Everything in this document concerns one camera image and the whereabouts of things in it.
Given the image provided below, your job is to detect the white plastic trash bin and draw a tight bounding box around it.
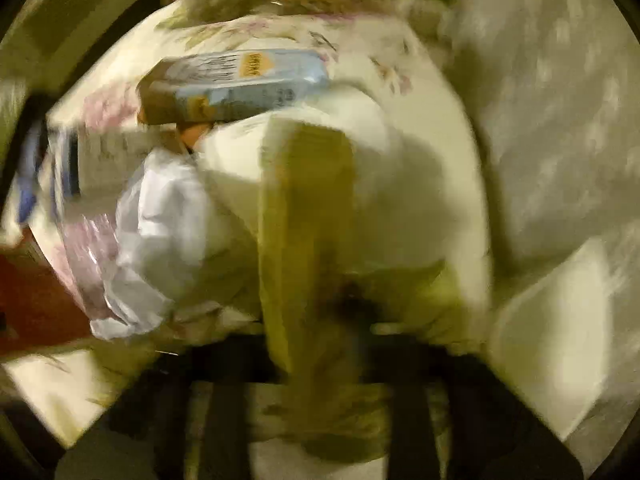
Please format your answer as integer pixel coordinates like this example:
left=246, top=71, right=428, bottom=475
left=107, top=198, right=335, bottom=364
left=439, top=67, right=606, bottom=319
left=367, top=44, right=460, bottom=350
left=486, top=237, right=612, bottom=440

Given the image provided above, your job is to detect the crumpled white paper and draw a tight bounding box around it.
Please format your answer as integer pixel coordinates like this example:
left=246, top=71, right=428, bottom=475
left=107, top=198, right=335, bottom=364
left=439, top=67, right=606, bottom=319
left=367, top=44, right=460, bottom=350
left=90, top=148, right=262, bottom=340

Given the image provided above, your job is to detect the floral tablecloth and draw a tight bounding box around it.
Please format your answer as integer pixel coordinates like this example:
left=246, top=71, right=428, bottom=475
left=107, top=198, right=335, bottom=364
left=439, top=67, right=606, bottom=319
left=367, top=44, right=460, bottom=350
left=4, top=8, right=494, bottom=449

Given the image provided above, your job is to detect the light blue carton box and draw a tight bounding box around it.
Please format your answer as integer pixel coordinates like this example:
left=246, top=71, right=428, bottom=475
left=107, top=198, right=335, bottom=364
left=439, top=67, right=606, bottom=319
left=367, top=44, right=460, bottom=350
left=138, top=49, right=329, bottom=125

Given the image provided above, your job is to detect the blue striped leaflet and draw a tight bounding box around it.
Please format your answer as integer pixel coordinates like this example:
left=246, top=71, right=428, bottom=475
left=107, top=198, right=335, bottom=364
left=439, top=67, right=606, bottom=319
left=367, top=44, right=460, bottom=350
left=15, top=120, right=158, bottom=226

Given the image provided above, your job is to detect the white lace curtain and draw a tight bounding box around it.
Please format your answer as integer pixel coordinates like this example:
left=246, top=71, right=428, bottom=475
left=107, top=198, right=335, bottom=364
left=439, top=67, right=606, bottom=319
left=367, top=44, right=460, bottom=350
left=450, top=0, right=639, bottom=263

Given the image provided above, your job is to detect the orange red box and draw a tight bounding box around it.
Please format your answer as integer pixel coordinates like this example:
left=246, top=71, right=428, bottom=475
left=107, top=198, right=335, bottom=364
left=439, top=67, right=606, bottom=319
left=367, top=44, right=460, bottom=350
left=0, top=237, right=90, bottom=356

